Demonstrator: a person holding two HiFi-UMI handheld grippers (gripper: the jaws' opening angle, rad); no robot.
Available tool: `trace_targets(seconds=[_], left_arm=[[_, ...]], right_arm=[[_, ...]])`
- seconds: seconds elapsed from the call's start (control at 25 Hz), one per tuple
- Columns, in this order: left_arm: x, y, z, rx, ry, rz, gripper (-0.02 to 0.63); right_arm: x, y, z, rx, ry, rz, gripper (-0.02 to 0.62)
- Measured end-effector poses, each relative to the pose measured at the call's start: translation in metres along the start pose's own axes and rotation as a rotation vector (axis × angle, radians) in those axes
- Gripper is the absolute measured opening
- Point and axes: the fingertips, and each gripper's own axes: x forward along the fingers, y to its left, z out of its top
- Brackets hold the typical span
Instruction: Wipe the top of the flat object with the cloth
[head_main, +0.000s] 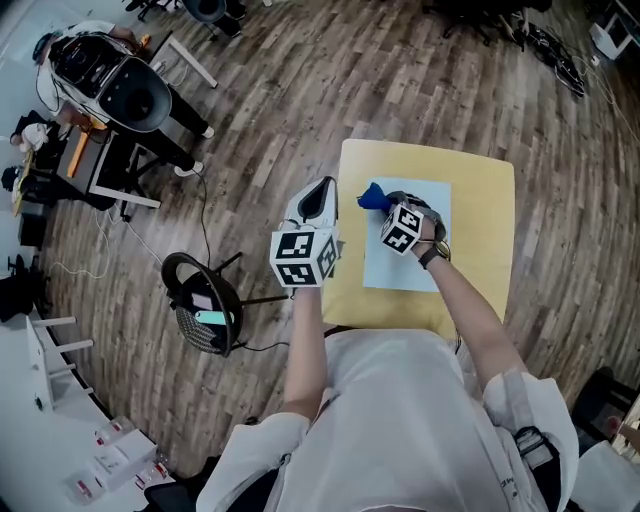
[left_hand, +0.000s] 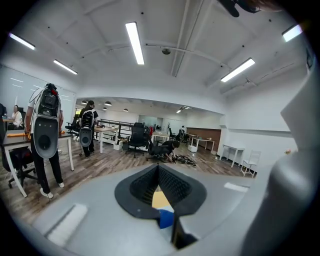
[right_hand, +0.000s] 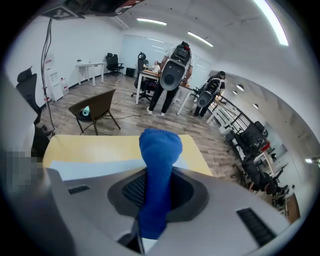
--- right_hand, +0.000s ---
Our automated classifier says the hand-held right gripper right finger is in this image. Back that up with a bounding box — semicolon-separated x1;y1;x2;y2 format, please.
170;171;195;212

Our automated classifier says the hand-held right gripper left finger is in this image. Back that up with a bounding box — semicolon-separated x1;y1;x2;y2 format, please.
121;173;147;209

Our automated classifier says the blue cloth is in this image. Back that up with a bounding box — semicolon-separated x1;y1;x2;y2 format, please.
137;128;184;241

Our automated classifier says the black office chair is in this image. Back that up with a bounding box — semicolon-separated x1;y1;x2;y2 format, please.
130;51;159;102
15;65;55;137
105;52;125;77
239;120;270;154

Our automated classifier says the brown wooden chair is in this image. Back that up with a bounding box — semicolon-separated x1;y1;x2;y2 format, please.
68;88;122;136

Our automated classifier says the black metal railing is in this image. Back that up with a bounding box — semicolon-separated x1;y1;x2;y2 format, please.
206;94;254;134

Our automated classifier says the white desk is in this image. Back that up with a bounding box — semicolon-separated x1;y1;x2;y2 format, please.
175;83;200;116
134;70;161;105
75;61;107;87

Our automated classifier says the clear water jug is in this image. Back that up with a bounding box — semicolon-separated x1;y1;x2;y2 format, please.
60;77;70;96

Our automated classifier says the person's upper body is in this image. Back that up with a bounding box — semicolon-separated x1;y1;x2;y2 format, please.
0;72;44;198

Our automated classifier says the long ceiling light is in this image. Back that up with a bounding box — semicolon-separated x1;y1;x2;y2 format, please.
136;17;168;27
187;30;215;48
251;0;290;47

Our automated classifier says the yellow floor cable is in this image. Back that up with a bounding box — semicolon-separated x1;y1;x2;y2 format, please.
109;76;136;111

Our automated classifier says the hanging black cable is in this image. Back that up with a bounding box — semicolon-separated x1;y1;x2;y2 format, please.
40;18;56;134

